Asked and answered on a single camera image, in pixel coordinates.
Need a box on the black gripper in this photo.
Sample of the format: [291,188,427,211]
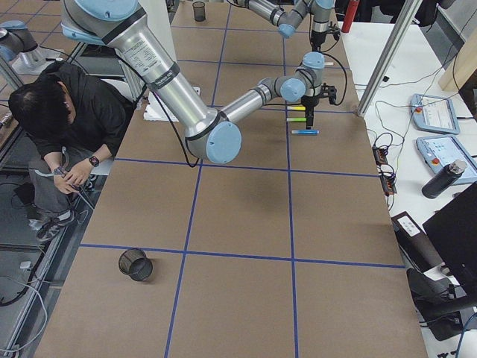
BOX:
[300,84,337,129]

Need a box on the blue marker pen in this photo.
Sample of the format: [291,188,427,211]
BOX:
[291,129,320,136]

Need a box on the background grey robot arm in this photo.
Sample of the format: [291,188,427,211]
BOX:
[1,20,46,69]

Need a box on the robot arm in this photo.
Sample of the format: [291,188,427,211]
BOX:
[62,1,325,164]
[231,0,340,48]

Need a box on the upper teach pendant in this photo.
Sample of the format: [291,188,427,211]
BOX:
[410,93,460,134]

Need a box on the teach pendant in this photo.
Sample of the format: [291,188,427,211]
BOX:
[416,134,476,185]
[410,93,460,134]

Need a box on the lower teach pendant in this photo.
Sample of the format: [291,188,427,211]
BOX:
[416,134,476,185]

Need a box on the dark water bottle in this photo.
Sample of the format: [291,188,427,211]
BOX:
[421,159,467,199]

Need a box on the far black mesh pen cup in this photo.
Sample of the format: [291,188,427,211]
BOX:
[192,1,206,22]

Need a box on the black mesh pen cup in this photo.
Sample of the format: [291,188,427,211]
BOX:
[118,248,153,282]
[192,1,206,22]

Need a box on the black monitor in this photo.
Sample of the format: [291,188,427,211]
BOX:
[423,184,477,293]

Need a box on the near black mesh pen cup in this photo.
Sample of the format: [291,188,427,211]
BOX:
[118,248,153,282]

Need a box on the person in black jacket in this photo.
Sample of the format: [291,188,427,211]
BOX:
[8,60,136,242]

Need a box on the aluminium frame post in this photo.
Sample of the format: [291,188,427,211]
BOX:
[356,0,423,117]

